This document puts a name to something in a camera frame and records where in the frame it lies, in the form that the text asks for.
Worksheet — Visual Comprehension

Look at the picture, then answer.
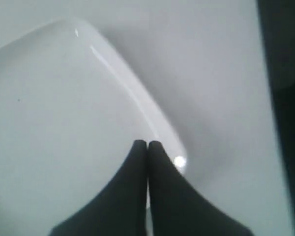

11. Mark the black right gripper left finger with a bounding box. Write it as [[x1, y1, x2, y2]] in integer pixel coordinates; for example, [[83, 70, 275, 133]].
[[51, 140, 148, 236]]

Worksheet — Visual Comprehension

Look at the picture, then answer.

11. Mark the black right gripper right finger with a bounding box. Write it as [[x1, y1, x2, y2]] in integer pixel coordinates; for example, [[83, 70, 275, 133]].
[[147, 141, 252, 236]]

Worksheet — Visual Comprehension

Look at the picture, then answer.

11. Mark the white rectangular ceramic plate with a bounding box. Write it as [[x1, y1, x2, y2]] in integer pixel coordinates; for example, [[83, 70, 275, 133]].
[[0, 19, 187, 236]]

